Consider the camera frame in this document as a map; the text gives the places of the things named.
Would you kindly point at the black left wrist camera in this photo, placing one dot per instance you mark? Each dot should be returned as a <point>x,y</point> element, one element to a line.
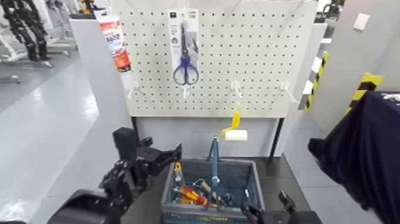
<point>125,142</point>

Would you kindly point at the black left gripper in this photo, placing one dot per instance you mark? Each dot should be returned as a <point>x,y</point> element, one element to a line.
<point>148,161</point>

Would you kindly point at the yellow paint roller white sleeve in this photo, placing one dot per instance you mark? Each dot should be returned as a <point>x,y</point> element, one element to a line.
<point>236,135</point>

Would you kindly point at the red white sealant tube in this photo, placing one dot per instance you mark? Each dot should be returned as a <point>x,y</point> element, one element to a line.
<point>114,40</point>

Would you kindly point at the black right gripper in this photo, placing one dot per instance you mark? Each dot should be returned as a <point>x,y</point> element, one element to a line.
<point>290,219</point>

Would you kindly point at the blue plastic crate grey rim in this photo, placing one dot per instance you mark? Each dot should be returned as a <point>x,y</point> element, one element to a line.
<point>232,175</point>

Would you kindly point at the beige perforated pegboard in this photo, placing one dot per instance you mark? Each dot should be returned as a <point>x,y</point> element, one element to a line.
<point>250,47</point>

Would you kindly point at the dark navy cloth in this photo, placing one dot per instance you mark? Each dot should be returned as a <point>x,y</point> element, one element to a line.
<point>368,150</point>

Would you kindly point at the black humanoid robot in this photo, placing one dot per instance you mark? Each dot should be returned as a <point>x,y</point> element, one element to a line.
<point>28,28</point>

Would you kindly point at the blue scissors in package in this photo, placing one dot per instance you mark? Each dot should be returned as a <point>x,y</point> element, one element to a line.
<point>175,18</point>

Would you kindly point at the white wall plate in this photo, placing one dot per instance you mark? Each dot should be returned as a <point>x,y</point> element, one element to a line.
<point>361,22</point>

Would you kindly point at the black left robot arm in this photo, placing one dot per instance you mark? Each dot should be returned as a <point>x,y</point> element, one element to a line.
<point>93,206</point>

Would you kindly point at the black pegboard stand pole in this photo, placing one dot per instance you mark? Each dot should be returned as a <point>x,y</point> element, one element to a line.
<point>276,140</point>
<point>134,123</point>

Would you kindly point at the white pegboard hook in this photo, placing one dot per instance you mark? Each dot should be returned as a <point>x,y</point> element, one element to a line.
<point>133,86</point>
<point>235,85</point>
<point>186,90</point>
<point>285,86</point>

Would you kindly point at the yellow black striped post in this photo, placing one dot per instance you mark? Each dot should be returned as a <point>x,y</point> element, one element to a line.
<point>364,89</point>
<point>317,81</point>

